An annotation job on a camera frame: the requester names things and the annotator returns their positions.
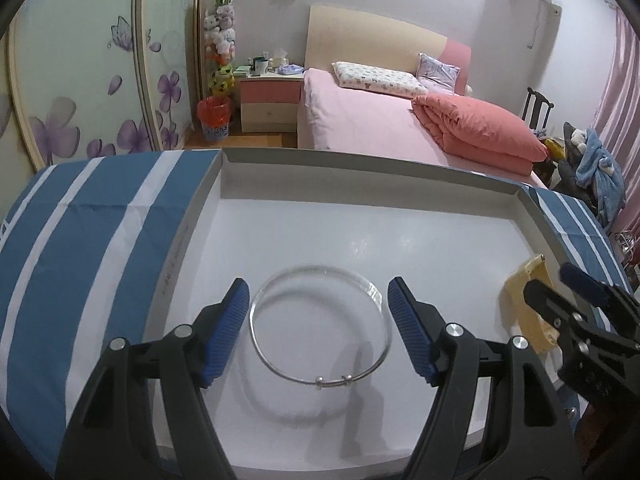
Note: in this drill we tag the shallow white cardboard box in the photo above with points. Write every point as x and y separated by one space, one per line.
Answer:
325 230

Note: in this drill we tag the yellow plastic hair clip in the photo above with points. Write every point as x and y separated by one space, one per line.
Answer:
527 300

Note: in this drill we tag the blue white striped blanket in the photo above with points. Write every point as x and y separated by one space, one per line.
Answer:
75 240

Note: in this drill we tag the yellow and red toy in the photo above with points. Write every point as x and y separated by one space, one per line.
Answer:
552 149

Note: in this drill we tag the floral glass wardrobe door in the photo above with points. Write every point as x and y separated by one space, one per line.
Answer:
75 60
17 125
167 45

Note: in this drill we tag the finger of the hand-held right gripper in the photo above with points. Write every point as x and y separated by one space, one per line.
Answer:
582 284
547 305

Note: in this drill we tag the blue bin with red bag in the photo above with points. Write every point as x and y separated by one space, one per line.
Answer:
215 120

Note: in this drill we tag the beige and pink headboard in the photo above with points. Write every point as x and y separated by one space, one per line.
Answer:
370 35

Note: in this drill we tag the white printed pillow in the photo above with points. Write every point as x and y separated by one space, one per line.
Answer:
375 79

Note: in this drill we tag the dark wooden chair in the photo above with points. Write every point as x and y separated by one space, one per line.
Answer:
537 110

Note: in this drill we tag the tissue box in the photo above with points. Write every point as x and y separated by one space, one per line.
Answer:
281 59

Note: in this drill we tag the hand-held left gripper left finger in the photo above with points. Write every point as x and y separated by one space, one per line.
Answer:
227 330

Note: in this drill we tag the small lilac pillow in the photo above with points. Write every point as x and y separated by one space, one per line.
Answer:
437 71

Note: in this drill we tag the silver bangle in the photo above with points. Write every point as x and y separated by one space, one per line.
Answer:
320 381

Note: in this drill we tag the pink curtain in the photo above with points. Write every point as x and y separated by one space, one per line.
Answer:
620 85

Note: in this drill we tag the tall plush toy display tube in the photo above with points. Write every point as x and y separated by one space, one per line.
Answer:
220 35

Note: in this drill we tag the folded coral quilt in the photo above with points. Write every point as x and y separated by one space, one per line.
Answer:
475 130

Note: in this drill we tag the light blue cloth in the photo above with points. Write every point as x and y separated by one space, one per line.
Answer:
291 69

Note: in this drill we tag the bed with pink sheet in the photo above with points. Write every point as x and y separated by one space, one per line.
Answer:
360 120

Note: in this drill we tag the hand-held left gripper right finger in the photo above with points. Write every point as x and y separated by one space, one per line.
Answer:
407 330

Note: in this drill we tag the pink and beige nightstand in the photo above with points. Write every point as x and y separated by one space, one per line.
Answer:
265 105

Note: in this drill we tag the dark mug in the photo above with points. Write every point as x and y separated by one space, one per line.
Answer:
261 66

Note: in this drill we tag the blue fleece garment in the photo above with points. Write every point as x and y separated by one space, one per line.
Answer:
597 170

